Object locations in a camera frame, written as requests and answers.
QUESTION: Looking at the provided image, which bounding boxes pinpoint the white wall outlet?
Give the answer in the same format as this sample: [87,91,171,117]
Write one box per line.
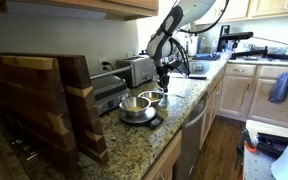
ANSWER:
[97,57,110,73]

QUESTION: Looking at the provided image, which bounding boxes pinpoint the small stainless steel bowl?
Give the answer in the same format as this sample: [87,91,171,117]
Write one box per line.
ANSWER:
[137,90,165,108]
[118,96,152,118]

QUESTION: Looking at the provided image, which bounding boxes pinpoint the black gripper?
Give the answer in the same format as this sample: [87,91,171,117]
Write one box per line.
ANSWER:
[155,59,171,94]

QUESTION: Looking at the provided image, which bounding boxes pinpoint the stainless steel toaster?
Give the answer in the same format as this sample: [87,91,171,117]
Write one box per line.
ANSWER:
[116,54,157,89]

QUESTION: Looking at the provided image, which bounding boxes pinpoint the narrow wooden base cabinet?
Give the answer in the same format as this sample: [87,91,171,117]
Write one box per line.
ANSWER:
[198,74,225,151]

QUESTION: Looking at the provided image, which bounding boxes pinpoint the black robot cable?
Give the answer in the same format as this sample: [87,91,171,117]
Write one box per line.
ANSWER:
[168,0,230,76]

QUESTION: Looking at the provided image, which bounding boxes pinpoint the stainless steel contact grill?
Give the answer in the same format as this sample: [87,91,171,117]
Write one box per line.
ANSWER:
[89,65,132,116]

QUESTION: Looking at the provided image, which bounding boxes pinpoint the grey plastic tub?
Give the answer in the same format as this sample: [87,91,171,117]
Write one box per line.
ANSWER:
[187,59,216,76]

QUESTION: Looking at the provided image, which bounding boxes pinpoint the wooden drawer cabinet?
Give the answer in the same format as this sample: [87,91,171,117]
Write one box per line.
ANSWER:
[142,129,183,180]

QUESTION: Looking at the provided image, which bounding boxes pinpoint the large striped wooden cutting board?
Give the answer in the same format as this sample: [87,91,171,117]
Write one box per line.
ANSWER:
[0,53,84,180]

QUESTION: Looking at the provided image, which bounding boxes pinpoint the black tools pile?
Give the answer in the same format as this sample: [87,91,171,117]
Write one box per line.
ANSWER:
[255,132,288,159]

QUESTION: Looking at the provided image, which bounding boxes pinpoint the thin flat dark slab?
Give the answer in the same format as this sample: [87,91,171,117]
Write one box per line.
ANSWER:
[187,74,208,81]

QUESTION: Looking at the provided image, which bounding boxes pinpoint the blue hanging cloth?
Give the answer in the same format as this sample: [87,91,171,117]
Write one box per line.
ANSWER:
[268,72,288,104]

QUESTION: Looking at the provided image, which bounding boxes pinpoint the black camera on stand arm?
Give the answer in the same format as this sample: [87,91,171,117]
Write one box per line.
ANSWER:
[217,31,288,63]

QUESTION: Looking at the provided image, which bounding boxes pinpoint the dark inlaid wooden cutting board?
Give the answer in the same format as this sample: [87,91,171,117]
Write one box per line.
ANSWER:
[55,54,111,167]

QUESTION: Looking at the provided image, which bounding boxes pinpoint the orange handled tool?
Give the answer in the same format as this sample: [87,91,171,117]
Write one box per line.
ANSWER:
[240,128,258,155]

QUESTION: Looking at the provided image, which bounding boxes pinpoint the stainless steel dishwasher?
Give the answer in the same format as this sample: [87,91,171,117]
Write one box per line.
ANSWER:
[173,94,209,180]

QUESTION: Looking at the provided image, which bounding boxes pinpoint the wooden upper cabinet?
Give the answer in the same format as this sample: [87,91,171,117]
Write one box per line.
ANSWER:
[0,0,160,21]

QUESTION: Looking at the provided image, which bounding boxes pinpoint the blue folded cloth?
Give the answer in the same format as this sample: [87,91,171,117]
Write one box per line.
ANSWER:
[192,53,222,62]

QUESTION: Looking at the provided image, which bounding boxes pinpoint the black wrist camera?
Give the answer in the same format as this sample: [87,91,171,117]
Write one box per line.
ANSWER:
[170,59,186,72]

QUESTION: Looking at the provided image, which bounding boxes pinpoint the light wooden base cabinets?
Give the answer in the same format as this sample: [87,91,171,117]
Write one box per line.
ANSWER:
[217,63,288,129]

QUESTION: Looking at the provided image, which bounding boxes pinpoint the light wooden wall cabinets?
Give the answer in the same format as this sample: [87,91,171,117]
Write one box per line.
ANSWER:
[193,0,288,26]

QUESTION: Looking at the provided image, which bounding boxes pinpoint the black digital kitchen scale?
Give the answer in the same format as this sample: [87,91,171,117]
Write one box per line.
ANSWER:
[118,106,165,131]

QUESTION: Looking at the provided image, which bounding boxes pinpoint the black power plug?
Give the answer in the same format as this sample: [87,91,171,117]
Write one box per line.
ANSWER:
[101,60,115,72]

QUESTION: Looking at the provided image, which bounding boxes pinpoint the white perforated robot table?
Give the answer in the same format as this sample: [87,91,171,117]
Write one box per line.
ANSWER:
[242,119,288,180]

